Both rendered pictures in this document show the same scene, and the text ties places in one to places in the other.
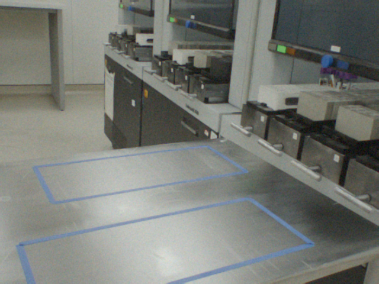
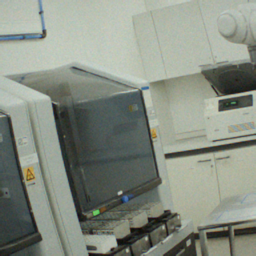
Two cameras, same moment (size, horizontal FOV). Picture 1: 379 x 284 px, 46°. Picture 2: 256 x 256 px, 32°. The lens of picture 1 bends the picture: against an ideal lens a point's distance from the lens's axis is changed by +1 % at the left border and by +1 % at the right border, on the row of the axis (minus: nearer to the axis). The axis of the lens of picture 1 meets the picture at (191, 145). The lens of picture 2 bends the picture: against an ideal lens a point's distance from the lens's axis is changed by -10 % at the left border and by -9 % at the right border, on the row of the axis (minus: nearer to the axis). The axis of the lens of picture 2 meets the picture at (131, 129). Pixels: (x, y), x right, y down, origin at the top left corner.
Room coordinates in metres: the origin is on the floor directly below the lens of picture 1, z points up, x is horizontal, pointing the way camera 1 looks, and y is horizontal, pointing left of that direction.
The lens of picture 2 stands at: (2.06, 1.36, 1.35)
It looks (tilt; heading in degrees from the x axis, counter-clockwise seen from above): 3 degrees down; 237
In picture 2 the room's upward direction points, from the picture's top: 12 degrees counter-clockwise
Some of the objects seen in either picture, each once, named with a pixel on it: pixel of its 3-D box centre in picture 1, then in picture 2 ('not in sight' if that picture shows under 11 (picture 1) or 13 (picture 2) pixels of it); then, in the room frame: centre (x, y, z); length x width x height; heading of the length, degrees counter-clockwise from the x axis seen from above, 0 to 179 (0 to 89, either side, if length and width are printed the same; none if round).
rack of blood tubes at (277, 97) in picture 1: (308, 97); (81, 245); (1.31, -0.34, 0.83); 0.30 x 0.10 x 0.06; 115
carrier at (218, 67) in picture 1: (219, 67); not in sight; (1.64, -0.08, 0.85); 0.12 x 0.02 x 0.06; 25
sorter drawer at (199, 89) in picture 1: (270, 85); not in sight; (1.74, -0.29, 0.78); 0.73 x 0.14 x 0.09; 115
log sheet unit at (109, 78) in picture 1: (107, 93); not in sight; (2.82, 0.57, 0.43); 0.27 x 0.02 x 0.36; 25
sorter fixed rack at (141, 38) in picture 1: (164, 41); not in sight; (2.46, 0.19, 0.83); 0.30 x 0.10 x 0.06; 115
